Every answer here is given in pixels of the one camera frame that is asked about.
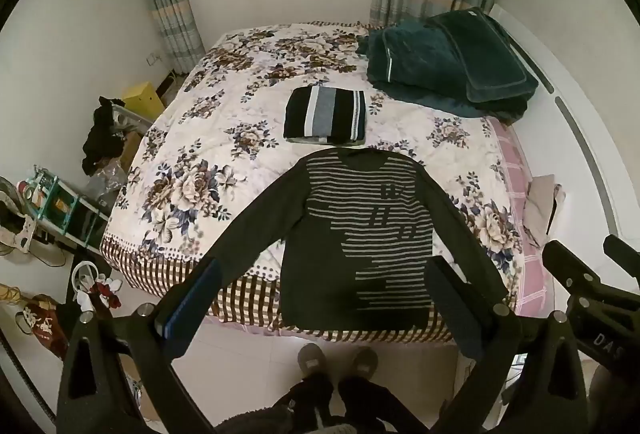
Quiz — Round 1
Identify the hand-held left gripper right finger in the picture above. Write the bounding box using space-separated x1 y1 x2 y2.
425 257 589 434

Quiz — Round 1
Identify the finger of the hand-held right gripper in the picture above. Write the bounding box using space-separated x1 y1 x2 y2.
602 234 640 267
542 240 618 302

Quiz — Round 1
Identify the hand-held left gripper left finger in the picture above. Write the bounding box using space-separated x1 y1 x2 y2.
56 257 223 434

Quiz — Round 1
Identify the dark striped long-sleeve sweater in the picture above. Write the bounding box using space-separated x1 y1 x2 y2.
187 149 508 332

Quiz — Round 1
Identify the beige cloth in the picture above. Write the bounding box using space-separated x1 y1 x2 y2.
522 174 566 249

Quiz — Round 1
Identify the grey slipper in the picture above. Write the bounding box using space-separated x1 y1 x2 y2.
297 342 327 383
349 346 380 383

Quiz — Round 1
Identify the pink checked bed sheet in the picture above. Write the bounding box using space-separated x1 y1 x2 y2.
487 117 556 317

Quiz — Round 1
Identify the white bucket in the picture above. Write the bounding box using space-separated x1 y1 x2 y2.
70 259 123 311

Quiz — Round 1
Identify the person's right leg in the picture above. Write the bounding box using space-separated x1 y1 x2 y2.
338 376 407 434

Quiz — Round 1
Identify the person's leg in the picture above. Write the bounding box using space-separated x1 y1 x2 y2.
338 376 407 434
270 370 335 434

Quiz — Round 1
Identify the clear plastic bag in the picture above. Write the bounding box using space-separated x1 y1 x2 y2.
86 163 129 211

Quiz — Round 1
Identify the red printed bag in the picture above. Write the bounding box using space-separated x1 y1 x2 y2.
15 294 71 361

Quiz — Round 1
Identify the person's left leg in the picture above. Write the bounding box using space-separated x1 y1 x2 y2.
270 370 335 434

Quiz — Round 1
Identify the teal shelf rack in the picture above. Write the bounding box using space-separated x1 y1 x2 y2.
32 164 111 250

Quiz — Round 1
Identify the cardboard box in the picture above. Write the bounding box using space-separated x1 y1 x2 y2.
119 128 147 171

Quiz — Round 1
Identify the white bed headboard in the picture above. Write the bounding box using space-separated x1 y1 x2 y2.
489 3 640 242

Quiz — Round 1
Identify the black cloth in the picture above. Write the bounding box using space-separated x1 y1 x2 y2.
82 97 126 176

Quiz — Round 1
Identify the yellow box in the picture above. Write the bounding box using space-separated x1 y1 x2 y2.
122 82 166 122

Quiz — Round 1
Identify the folded black grey striped sweater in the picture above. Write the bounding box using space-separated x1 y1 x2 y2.
283 86 368 148

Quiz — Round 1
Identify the dark green pillow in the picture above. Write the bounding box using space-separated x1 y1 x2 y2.
425 7 540 104

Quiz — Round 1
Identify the dark green blanket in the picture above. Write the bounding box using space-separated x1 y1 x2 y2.
356 17 531 122

